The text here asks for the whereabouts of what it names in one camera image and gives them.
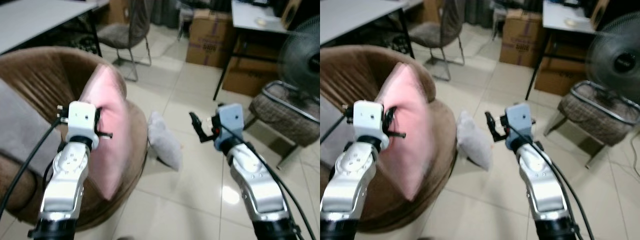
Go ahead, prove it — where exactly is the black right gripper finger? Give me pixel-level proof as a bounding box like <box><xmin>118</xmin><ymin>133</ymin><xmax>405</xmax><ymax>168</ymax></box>
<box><xmin>189</xmin><ymin>112</ymin><xmax>207</xmax><ymax>143</ymax></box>
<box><xmin>484</xmin><ymin>111</ymin><xmax>501</xmax><ymax>142</ymax></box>

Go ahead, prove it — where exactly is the pink pillow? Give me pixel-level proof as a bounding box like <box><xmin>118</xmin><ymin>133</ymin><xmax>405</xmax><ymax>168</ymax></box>
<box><xmin>80</xmin><ymin>64</ymin><xmax>129</xmax><ymax>201</ymax></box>
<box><xmin>375</xmin><ymin>62</ymin><xmax>436</xmax><ymax>201</ymax></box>

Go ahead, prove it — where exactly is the small grey pillow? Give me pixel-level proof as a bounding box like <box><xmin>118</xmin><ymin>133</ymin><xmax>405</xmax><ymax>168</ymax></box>
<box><xmin>457</xmin><ymin>110</ymin><xmax>495</xmax><ymax>171</ymax></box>
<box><xmin>147</xmin><ymin>111</ymin><xmax>183</xmax><ymax>172</ymax></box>

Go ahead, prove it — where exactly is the brown round sofa chair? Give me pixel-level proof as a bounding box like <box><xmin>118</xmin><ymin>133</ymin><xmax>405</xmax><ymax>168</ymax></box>
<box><xmin>320</xmin><ymin>45</ymin><xmax>458</xmax><ymax>233</ymax></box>
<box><xmin>0</xmin><ymin>46</ymin><xmax>149</xmax><ymax>232</ymax></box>

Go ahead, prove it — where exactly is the plain brown cardboard box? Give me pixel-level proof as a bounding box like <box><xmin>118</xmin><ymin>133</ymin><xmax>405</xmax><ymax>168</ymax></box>
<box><xmin>534</xmin><ymin>42</ymin><xmax>593</xmax><ymax>97</ymax></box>
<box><xmin>221</xmin><ymin>40</ymin><xmax>286</xmax><ymax>97</ymax></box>

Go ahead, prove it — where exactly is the woven seat chrome chair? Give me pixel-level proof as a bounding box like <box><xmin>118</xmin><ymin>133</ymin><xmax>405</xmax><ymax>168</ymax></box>
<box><xmin>248</xmin><ymin>80</ymin><xmax>321</xmax><ymax>168</ymax></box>
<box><xmin>545</xmin><ymin>80</ymin><xmax>640</xmax><ymax>168</ymax></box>

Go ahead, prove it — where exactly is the brown fabric metal-leg chair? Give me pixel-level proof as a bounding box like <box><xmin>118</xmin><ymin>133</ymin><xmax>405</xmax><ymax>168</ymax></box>
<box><xmin>97</xmin><ymin>0</ymin><xmax>152</xmax><ymax>82</ymax></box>
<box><xmin>407</xmin><ymin>0</ymin><xmax>466</xmax><ymax>82</ymax></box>

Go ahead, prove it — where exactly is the purple-print cardboard box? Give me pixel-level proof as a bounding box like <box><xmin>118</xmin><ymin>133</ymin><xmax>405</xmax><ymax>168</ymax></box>
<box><xmin>186</xmin><ymin>9</ymin><xmax>236</xmax><ymax>68</ymax></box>
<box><xmin>499</xmin><ymin>9</ymin><xmax>546</xmax><ymax>68</ymax></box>

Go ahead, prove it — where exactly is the black electric fan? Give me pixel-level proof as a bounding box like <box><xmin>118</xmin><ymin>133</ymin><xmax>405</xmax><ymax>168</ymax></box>
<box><xmin>277</xmin><ymin>14</ymin><xmax>321</xmax><ymax>96</ymax></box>
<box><xmin>586</xmin><ymin>12</ymin><xmax>640</xmax><ymax>106</ymax></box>

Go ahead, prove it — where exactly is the large white table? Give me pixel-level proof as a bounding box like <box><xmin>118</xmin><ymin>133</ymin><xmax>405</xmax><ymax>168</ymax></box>
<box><xmin>320</xmin><ymin>0</ymin><xmax>423</xmax><ymax>58</ymax></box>
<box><xmin>0</xmin><ymin>0</ymin><xmax>110</xmax><ymax>57</ymax></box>

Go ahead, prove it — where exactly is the small brown cardboard box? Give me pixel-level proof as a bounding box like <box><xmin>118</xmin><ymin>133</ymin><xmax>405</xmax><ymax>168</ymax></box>
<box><xmin>109</xmin><ymin>0</ymin><xmax>130</xmax><ymax>25</ymax></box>

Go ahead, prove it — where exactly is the grey curtain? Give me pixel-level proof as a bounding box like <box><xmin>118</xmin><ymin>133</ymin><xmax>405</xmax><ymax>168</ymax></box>
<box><xmin>150</xmin><ymin>0</ymin><xmax>196</xmax><ymax>28</ymax></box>
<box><xmin>465</xmin><ymin>0</ymin><xmax>506</xmax><ymax>28</ymax></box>

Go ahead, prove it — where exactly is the small white desk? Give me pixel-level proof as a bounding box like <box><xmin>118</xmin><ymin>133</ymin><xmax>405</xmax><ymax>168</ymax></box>
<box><xmin>213</xmin><ymin>0</ymin><xmax>301</xmax><ymax>101</ymax></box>
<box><xmin>525</xmin><ymin>0</ymin><xmax>601</xmax><ymax>101</ymax></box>

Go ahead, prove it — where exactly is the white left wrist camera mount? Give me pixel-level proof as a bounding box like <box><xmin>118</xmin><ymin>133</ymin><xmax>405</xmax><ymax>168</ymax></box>
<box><xmin>352</xmin><ymin>100</ymin><xmax>388</xmax><ymax>151</ymax></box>
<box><xmin>66</xmin><ymin>101</ymin><xmax>101</xmax><ymax>151</ymax></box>

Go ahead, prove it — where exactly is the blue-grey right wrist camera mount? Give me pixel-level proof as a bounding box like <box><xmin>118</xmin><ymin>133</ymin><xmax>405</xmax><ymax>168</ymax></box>
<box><xmin>504</xmin><ymin>103</ymin><xmax>535</xmax><ymax>151</ymax></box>
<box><xmin>214</xmin><ymin>103</ymin><xmax>245</xmax><ymax>152</ymax></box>

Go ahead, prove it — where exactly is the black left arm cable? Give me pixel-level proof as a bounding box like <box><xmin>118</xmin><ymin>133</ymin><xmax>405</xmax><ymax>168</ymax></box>
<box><xmin>0</xmin><ymin>117</ymin><xmax>66</xmax><ymax>221</ymax></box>
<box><xmin>320</xmin><ymin>116</ymin><xmax>353</xmax><ymax>146</ymax></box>

